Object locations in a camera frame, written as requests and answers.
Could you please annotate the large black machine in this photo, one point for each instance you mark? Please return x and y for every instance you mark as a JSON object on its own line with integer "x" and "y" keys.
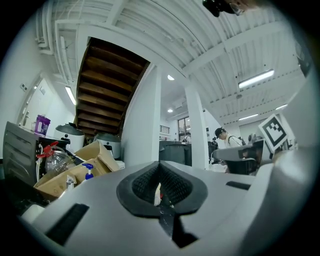
{"x": 175, "y": 152}

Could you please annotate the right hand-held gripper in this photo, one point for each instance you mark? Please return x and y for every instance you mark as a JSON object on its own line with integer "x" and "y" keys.
{"x": 275, "y": 132}

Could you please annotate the white wall switch panel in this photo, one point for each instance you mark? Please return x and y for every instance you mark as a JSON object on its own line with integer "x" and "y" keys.
{"x": 23, "y": 87}

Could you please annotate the person's head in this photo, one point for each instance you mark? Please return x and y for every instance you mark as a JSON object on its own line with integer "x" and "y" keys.
{"x": 243, "y": 6}

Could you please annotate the dark wooden staircase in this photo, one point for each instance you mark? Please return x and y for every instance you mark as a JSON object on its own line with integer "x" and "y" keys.
{"x": 107, "y": 90}

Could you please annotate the white blue pump lotion bottle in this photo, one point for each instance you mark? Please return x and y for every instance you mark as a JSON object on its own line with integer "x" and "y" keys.
{"x": 88, "y": 171}

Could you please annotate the white rectangular sink basin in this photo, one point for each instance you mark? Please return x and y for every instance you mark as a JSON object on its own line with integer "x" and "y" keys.
{"x": 32, "y": 212}

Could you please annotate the white door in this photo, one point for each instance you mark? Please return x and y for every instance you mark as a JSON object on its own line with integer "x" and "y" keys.
{"x": 37, "y": 105}

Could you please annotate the rectangular ceiling light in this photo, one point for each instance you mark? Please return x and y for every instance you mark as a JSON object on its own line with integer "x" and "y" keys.
{"x": 256, "y": 78}

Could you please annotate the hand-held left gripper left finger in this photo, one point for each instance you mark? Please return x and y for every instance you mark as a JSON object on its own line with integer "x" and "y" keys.
{"x": 105, "y": 215}

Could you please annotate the chrome faucet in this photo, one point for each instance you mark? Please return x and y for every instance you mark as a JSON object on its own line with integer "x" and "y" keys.
{"x": 70, "y": 182}

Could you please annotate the long tube ceiling light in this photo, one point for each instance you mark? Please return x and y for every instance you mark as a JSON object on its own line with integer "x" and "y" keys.
{"x": 70, "y": 95}

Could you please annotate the black marble washstand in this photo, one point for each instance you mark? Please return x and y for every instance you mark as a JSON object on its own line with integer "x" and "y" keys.
{"x": 22, "y": 195}

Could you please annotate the black cabinet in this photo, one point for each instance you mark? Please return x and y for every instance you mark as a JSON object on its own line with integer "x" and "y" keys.
{"x": 20, "y": 155}

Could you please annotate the clear plastic red-capped bottle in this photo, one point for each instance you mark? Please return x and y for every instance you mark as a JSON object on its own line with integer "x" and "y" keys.
{"x": 58, "y": 160}

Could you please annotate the large brown cardboard box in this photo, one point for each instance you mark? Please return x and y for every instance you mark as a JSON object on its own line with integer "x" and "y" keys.
{"x": 100, "y": 160}

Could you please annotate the purple plastic bucket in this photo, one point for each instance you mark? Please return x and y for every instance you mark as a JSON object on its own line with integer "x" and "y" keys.
{"x": 42, "y": 125}

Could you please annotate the grey robot with screen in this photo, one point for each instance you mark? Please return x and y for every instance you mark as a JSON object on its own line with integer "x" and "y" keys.
{"x": 110, "y": 145}

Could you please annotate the black head-worn camera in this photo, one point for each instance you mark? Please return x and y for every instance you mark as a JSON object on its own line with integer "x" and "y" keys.
{"x": 216, "y": 6}

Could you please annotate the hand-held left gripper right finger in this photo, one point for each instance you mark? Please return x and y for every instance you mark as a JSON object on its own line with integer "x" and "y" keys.
{"x": 220, "y": 207}

